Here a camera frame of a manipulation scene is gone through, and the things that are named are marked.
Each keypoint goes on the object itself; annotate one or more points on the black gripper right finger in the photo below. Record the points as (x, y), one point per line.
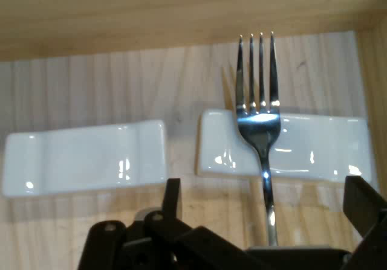
(370, 215)

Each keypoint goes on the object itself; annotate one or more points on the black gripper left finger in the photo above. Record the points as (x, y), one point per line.
(145, 246)

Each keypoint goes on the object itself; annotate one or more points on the white ceramic cutlery rest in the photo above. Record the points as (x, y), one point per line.
(317, 143)
(84, 158)

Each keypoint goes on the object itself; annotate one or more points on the silver fork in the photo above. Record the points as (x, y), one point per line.
(258, 128)

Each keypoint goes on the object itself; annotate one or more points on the light wooden drawer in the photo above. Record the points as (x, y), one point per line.
(181, 10)

